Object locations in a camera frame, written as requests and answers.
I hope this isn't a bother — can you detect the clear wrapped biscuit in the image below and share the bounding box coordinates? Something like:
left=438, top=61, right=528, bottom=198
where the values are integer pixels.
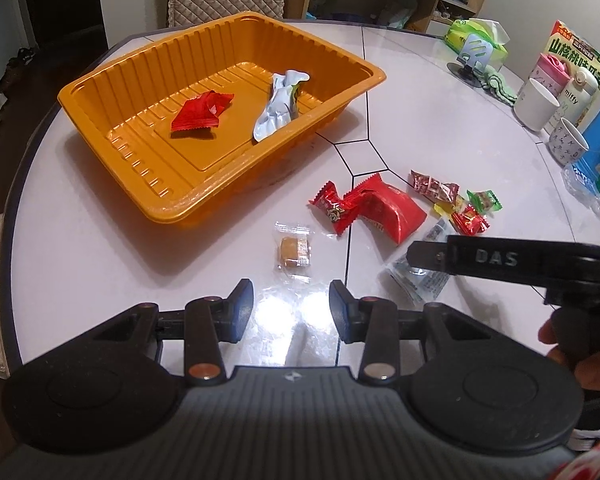
left=274, top=221, right=313, bottom=273

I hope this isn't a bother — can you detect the white patterned mug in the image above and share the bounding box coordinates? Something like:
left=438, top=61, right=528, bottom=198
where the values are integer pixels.
left=547, top=119, right=591, bottom=168

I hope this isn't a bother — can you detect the green tissue box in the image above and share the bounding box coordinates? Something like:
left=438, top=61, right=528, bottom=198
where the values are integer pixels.
left=445, top=17, right=511, bottom=68

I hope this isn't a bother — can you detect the white printed bottle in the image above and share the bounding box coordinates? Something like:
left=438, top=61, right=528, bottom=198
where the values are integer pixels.
left=555, top=71, right=600, bottom=133

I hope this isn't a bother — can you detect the yellow wrapped candy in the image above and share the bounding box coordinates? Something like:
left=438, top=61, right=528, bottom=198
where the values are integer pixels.
left=433, top=196, right=468, bottom=220

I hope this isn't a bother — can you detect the green cloth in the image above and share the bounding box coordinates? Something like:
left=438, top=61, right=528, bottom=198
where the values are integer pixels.
left=482, top=67, right=518, bottom=106

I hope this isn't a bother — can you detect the pink lidded cup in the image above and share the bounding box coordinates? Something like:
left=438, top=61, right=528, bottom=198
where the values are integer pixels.
left=532, top=52, right=573, bottom=98

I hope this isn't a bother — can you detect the small red candy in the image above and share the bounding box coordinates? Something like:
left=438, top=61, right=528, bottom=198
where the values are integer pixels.
left=451, top=205, right=492, bottom=236

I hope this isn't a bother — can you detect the green yellow snack box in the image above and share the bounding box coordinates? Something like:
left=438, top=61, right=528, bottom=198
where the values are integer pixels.
left=542, top=20, right=600, bottom=91

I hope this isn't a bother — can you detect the grey phone stand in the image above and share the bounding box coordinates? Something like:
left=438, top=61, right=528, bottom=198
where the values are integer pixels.
left=447, top=34, right=496, bottom=83

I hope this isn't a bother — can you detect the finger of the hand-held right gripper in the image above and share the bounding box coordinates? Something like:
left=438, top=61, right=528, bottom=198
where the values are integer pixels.
left=406, top=239, right=452, bottom=277

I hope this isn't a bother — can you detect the large puffy red packet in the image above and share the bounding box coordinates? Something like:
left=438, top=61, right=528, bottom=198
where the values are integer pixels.
left=344, top=173, right=427, bottom=246

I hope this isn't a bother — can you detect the white green snack packet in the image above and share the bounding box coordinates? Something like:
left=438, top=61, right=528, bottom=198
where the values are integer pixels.
left=252, top=69, right=312, bottom=143

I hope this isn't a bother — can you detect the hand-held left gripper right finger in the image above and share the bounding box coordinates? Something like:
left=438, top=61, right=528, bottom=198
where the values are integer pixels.
left=328, top=280, right=500, bottom=387

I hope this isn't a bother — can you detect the green wrapped candy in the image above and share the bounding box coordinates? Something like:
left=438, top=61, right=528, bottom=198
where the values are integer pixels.
left=467, top=190, right=502, bottom=213

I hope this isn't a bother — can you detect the clear grey snack packet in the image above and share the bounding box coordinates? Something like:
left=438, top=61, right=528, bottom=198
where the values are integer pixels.
left=380, top=219, right=452, bottom=307

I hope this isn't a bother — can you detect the orange plastic tray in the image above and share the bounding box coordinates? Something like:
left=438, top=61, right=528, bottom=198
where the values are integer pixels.
left=57, top=12, right=387, bottom=231

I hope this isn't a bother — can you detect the white plastic bag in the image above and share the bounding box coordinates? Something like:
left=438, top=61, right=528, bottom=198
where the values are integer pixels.
left=379, top=0, right=420, bottom=29

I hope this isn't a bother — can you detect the white cup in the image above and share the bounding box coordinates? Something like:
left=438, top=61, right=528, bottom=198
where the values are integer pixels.
left=512, top=77, right=561, bottom=132

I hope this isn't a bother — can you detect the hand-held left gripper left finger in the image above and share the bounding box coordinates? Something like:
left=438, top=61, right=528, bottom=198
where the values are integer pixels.
left=82, top=278, right=256, bottom=387

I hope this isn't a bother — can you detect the flat red snack packet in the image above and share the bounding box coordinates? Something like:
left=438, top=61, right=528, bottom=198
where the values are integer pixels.
left=170, top=91, right=236, bottom=135

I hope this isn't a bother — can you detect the red white patterned candy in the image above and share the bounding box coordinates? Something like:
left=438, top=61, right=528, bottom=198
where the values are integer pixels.
left=409, top=170, right=460, bottom=205

